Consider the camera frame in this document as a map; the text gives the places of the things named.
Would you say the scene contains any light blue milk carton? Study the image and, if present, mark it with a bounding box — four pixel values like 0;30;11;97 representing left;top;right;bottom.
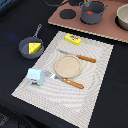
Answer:
27;68;45;86

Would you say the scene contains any pink toy stove board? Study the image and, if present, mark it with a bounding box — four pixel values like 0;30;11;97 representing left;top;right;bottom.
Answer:
48;0;128;43

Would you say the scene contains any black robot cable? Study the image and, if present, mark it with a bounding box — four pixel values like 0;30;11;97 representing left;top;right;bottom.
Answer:
41;0;83;8

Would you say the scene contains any yellow toy cheese wedge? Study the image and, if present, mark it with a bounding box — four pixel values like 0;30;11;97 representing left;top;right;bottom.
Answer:
29;43;41;54

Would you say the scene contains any beige bowl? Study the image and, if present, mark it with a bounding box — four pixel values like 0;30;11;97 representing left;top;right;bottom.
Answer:
117;4;128;30

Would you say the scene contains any toy fork wooden handle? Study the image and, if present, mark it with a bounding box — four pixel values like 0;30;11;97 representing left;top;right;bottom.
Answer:
44;70;84;89

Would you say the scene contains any yellow toy butter box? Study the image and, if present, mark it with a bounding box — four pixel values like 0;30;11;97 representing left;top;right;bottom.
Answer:
65;34;81;45

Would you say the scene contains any toy knife wooden handle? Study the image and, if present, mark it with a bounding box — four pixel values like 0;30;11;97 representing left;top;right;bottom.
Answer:
57;49;96;63

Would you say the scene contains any woven beige placemat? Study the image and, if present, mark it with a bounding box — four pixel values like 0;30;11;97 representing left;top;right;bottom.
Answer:
12;31;113;128

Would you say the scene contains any round wooden plate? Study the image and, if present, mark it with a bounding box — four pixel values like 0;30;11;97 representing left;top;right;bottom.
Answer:
54;55;82;78

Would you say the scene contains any large grey pot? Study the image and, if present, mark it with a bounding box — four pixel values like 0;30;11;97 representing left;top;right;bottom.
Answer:
79;1;108;24

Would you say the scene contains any black stove burner disc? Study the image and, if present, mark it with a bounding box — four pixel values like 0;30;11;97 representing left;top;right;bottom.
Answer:
59;9;76;19

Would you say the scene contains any small grey pot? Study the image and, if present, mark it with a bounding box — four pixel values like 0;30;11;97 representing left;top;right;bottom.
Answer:
19;24;44;59

